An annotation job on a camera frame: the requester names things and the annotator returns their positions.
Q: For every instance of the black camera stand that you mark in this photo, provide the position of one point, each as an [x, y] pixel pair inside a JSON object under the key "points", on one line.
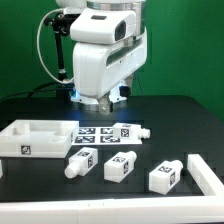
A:
{"points": [[60, 28]]}

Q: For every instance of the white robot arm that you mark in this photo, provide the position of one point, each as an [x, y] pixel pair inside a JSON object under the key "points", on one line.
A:
{"points": [[111, 44]]}

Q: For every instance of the white sheet with markers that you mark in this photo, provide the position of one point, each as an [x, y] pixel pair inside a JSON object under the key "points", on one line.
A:
{"points": [[100, 136]]}

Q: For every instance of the white square tabletop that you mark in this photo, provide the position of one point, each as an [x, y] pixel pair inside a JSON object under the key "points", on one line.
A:
{"points": [[38, 138]]}

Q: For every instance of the white L-shaped fence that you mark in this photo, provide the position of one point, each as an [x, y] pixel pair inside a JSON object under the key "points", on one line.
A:
{"points": [[207, 208]]}

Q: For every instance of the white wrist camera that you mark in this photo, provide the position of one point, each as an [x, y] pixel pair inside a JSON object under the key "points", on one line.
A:
{"points": [[103, 27]]}

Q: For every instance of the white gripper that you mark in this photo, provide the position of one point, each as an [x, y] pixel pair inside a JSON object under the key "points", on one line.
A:
{"points": [[99, 68]]}

